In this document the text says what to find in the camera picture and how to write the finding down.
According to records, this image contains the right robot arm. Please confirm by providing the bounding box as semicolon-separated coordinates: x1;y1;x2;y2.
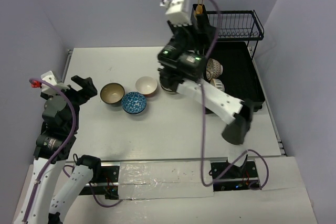
157;23;254;177

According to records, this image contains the black dish rack tray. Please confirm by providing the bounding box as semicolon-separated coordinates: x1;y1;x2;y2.
210;41;265;112

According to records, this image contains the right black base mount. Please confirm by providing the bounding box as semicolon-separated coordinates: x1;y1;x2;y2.
208;159;260;191

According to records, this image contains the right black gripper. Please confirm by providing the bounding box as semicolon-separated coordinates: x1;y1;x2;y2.
156;14;219;65

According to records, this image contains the mint green bowl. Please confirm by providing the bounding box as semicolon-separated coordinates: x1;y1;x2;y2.
160;82;177;95

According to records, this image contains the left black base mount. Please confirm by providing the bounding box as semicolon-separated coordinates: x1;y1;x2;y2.
79;164;120;200

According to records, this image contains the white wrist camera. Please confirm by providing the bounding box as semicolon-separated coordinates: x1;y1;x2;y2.
160;0;192;27
29;71;69;97

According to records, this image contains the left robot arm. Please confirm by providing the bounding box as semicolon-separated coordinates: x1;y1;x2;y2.
14;71;103;223

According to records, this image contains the blue geometric pattern bowl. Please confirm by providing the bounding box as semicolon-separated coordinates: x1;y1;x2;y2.
121;92;147;115

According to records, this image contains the brown lattice pattern bowl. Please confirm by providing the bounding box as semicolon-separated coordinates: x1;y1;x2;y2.
206;58;223;80

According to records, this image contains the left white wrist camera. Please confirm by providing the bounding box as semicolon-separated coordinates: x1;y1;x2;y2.
29;71;69;97

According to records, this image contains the white striped bowl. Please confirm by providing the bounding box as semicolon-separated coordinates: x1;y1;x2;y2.
210;78;225;92

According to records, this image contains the white red bowl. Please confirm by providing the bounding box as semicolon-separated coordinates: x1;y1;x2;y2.
135;76;158;97

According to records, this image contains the brown beige bowl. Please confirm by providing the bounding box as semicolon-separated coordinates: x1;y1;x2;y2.
100;82;125;106

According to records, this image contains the gold spoon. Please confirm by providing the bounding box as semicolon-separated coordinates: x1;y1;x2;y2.
194;5;203;16

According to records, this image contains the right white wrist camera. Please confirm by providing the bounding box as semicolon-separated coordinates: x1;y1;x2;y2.
160;0;192;27

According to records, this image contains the black wire upper rack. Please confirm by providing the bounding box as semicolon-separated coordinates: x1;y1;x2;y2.
206;10;264;42

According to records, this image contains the black cutlery holder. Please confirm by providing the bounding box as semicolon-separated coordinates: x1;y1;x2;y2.
191;4;211;46

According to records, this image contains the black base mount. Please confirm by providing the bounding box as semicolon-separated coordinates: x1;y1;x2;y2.
208;159;260;191
79;164;120;200

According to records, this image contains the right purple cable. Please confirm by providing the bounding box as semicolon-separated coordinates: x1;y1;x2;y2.
161;0;270;190

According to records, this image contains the white taped sheet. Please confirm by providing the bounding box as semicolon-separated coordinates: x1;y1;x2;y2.
118;161;214;200

